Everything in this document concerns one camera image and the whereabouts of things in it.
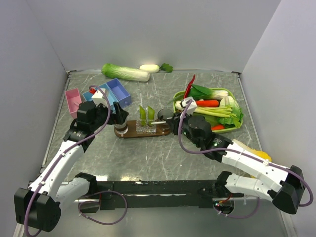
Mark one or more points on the aluminium frame rail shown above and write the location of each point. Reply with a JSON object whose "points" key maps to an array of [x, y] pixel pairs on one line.
{"points": [[236, 217]]}

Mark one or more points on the clear textured plastic holder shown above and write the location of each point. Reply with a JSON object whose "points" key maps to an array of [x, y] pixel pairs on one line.
{"points": [[146, 127]]}

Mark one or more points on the brown wooden tray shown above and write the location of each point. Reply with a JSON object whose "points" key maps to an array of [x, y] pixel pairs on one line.
{"points": [[131, 133]]}

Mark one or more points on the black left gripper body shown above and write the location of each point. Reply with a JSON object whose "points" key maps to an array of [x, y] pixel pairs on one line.
{"points": [[101, 113]]}

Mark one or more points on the napa cabbage in basket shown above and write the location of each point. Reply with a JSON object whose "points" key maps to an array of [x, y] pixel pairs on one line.
{"points": [[230, 105]]}

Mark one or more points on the bok choy in basket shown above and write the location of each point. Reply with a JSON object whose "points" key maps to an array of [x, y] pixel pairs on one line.
{"points": [[200, 92]]}

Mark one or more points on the red chili pepper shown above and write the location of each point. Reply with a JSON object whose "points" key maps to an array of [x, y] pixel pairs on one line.
{"points": [[188, 88]]}

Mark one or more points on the white daikon radish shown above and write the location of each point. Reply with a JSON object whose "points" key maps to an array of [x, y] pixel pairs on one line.
{"points": [[153, 68]]}

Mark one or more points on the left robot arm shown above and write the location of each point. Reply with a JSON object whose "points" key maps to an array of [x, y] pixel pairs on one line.
{"points": [[49, 177]]}

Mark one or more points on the dark glass cup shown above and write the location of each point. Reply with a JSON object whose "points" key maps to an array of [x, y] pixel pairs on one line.
{"points": [[162, 115]]}

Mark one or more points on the frosted clear glass cup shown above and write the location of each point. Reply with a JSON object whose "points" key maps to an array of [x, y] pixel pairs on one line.
{"points": [[121, 128]]}

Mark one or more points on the white celery stalk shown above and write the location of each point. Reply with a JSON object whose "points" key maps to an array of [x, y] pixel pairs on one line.
{"points": [[217, 112]]}

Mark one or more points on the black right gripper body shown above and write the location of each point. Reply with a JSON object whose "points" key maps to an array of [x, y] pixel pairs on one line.
{"points": [[185, 130]]}

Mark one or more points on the yellow cabbage by arm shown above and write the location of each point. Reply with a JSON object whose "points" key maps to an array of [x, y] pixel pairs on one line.
{"points": [[251, 150]]}

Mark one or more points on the teal drawer box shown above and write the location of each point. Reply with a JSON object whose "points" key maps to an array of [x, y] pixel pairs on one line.
{"points": [[87, 96]]}

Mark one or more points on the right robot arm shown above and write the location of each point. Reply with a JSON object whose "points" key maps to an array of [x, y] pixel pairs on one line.
{"points": [[281, 185]]}

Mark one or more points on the pink drawer box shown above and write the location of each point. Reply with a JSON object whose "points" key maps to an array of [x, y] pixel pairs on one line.
{"points": [[73, 99]]}

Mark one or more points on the green toothpaste tube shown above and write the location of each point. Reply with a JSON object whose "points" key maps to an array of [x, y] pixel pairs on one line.
{"points": [[142, 115], [151, 115]]}

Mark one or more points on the small red pepper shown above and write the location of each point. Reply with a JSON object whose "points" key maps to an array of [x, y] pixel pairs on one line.
{"points": [[218, 127]]}

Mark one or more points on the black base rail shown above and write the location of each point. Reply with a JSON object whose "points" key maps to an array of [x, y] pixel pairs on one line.
{"points": [[151, 194]]}

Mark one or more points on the orange carrot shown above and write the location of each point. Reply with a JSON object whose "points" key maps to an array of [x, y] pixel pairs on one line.
{"points": [[208, 103]]}

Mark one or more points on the napa cabbage on table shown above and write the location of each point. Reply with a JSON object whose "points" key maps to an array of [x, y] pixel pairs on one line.
{"points": [[126, 73]]}

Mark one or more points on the purple drawer box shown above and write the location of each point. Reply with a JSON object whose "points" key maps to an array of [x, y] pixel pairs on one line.
{"points": [[121, 94]]}

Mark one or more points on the green scallion leaf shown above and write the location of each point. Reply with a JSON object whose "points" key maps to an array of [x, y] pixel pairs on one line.
{"points": [[180, 97]]}

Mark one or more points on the green plastic vegetable basket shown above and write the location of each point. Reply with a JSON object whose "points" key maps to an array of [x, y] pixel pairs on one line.
{"points": [[211, 119]]}

